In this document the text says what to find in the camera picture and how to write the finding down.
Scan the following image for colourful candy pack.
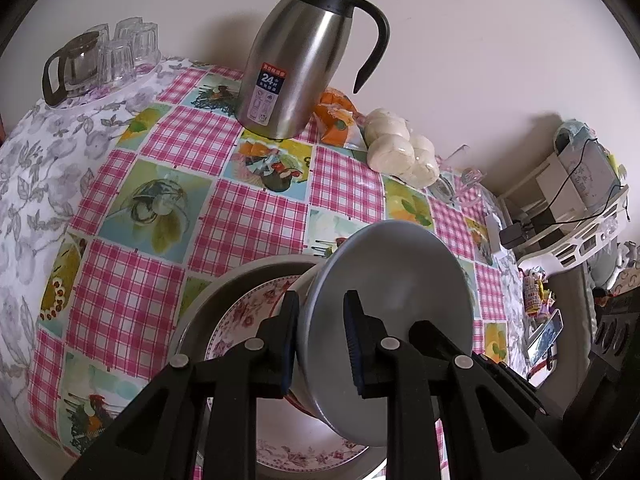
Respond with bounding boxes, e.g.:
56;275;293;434
522;268;555;318

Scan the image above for stainless steel thermos jug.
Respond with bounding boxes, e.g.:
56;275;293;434
235;0;390;140

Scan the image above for white plastic basket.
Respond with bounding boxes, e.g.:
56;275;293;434
499;119;632;273

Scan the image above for pink floral ceramic plate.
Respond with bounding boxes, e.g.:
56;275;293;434
205;275;367;474

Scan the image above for upturned clear glass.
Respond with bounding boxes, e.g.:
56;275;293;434
99;38;136;88
131;22;162;70
114;16;143;41

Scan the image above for clear glass mug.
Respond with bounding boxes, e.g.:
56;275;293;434
440;144;485;207

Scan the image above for glass ashtray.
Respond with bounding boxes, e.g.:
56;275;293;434
427;171;456;206

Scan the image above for orange snack packet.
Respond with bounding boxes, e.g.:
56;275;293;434
314;88;362;150

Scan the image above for white bowl red floral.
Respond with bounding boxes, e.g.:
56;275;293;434
285;255;323;418

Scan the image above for wrapped white steamed buns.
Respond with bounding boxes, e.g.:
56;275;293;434
363;108;440;188

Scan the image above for large stainless steel plate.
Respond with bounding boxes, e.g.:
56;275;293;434
168;255;386;479

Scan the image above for light blue bowl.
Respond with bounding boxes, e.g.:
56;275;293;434
297;220;474;446

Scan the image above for white small box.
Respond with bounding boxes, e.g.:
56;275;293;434
485;214;502;255

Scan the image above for smartphone on stand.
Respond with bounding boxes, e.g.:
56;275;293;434
525;309;564;368

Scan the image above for grey floral cloth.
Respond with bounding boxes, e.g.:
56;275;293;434
1;58;193;411

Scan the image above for black power adapter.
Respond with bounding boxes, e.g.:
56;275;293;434
499;223;527;249

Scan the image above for pink checkered tablecloth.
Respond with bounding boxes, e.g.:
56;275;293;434
28;67;528;456

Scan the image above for glass teapot black handle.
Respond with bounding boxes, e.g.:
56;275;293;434
42;32;100;106

